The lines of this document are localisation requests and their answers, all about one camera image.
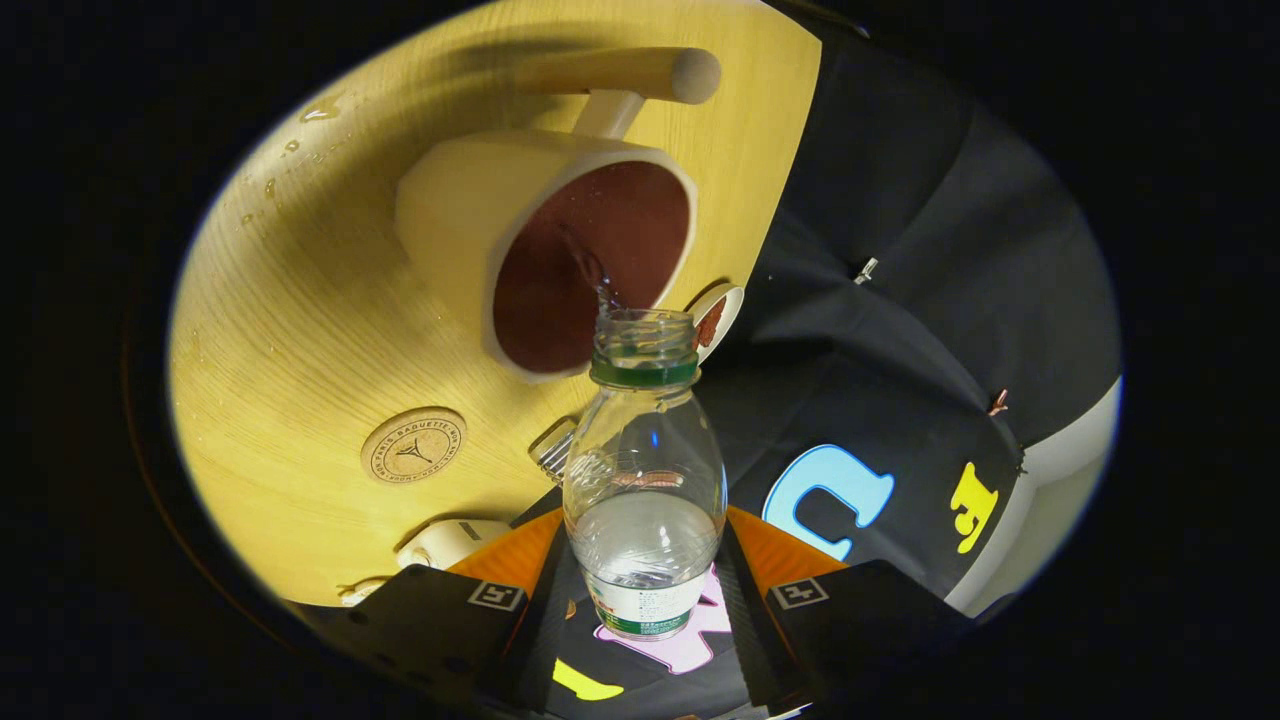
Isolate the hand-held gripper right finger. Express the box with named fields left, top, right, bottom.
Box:
left=715, top=505, right=976, bottom=716

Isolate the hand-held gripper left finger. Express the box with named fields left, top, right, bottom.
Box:
left=300, top=507, right=576, bottom=716

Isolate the clear plastic juice bottle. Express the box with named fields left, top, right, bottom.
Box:
left=562, top=308, right=729, bottom=641

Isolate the round wooden coaster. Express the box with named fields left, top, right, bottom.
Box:
left=361, top=406, right=468, bottom=486

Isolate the cream cup with wooden handle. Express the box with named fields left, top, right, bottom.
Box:
left=395, top=47, right=723, bottom=385

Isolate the white toaster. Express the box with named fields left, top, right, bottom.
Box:
left=397, top=518, right=513, bottom=571

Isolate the small white plate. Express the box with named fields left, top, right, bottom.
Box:
left=686, top=282, right=746, bottom=363

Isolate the wooden table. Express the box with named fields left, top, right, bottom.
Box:
left=168, top=0, right=823, bottom=608

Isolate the wire mesh basket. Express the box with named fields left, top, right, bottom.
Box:
left=528, top=415, right=576, bottom=481

